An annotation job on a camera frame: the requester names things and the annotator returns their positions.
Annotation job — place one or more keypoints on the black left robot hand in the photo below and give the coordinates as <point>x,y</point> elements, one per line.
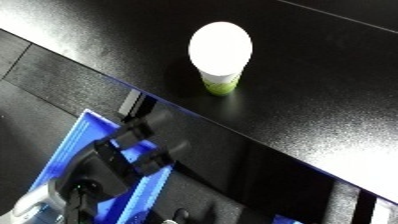
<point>100,170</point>

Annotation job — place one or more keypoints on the white paper cup green band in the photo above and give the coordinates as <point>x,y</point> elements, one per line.
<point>220,50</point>

